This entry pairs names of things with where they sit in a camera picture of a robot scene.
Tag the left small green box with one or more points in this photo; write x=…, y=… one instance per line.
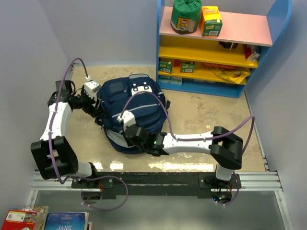
x=165, y=65

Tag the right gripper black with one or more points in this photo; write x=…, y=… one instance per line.
x=128, y=143

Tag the navy blue school backpack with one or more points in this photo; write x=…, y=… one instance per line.
x=148, y=112

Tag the green wrapped tissue roll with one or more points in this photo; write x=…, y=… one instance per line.
x=185, y=16

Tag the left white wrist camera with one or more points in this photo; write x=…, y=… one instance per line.
x=91, y=88

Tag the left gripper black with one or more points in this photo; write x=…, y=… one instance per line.
x=94, y=111

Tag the right small green box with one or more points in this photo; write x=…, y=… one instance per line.
x=187, y=67

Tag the yellow snack bag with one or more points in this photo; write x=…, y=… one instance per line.
x=232, y=74

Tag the colourful blue toy shelf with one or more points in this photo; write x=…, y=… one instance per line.
x=264, y=31

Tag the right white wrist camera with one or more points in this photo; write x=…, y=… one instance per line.
x=127, y=118

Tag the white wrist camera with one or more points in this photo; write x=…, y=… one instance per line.
x=91, y=88
x=127, y=118

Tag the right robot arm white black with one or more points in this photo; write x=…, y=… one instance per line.
x=225, y=147

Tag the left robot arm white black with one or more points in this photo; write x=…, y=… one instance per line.
x=53, y=154

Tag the red book bottom left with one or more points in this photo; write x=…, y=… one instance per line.
x=26, y=218

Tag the orange green carton box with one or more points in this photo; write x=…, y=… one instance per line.
x=211, y=22

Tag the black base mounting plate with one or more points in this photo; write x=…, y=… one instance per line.
x=199, y=184

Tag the red white packet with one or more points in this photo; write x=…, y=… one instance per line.
x=252, y=52

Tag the blue Jane book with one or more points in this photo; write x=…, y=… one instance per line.
x=68, y=221

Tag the aluminium rail frame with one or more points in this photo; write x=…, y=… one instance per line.
x=258, y=205

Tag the small green box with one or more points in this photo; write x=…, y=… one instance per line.
x=187, y=67
x=165, y=65

